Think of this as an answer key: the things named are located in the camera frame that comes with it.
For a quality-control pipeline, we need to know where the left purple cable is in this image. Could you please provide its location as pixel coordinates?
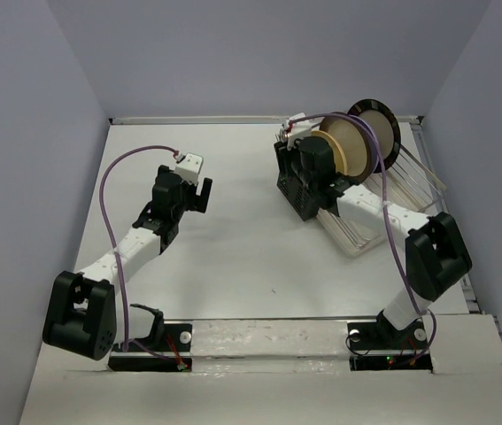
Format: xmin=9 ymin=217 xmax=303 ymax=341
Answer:
xmin=99 ymin=145 xmax=189 ymax=364

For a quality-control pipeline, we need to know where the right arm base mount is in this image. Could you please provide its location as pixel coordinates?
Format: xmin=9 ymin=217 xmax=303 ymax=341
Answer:
xmin=345 ymin=321 xmax=433 ymax=372

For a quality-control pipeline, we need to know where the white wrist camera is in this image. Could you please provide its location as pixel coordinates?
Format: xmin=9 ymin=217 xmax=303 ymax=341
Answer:
xmin=277 ymin=112 xmax=313 ymax=149
xmin=174 ymin=152 xmax=204 ymax=186

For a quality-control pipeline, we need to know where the purple plate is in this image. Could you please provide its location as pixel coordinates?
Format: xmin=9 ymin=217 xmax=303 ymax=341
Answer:
xmin=351 ymin=116 xmax=381 ymax=173

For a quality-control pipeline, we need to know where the clear drain tray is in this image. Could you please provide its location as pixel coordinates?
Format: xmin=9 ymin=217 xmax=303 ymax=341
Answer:
xmin=317 ymin=209 xmax=385 ymax=258

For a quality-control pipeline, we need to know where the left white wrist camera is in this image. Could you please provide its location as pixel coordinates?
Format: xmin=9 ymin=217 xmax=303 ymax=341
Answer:
xmin=174 ymin=152 xmax=204 ymax=186

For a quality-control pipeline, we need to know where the black patterned plate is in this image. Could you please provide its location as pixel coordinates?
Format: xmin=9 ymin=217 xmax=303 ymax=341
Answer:
xmin=348 ymin=98 xmax=402 ymax=170

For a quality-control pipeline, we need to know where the black utensil caddy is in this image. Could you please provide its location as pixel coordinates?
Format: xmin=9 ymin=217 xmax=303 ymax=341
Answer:
xmin=276 ymin=172 xmax=320 ymax=221

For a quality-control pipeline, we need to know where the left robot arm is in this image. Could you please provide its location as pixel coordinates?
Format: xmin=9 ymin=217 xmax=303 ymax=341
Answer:
xmin=42 ymin=154 xmax=212 ymax=360

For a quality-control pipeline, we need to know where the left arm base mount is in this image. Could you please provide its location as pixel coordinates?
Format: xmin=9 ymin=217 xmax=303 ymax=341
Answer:
xmin=107 ymin=304 xmax=193 ymax=373

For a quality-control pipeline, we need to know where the brown rimmed beige plate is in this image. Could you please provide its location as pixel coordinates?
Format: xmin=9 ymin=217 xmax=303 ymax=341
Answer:
xmin=319 ymin=117 xmax=376 ymax=182

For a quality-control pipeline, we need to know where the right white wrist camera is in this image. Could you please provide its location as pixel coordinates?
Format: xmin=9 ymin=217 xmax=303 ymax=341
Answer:
xmin=277 ymin=112 xmax=313 ymax=149

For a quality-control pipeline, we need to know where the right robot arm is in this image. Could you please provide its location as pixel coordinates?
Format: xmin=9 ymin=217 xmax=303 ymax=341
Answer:
xmin=274 ymin=135 xmax=472 ymax=347

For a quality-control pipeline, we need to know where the wire dish rack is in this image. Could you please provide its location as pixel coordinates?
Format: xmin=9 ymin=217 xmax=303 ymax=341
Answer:
xmin=387 ymin=146 xmax=446 ymax=215

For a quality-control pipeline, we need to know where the yellow plate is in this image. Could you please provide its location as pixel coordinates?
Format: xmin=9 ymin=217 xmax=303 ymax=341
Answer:
xmin=312 ymin=130 xmax=348 ymax=175

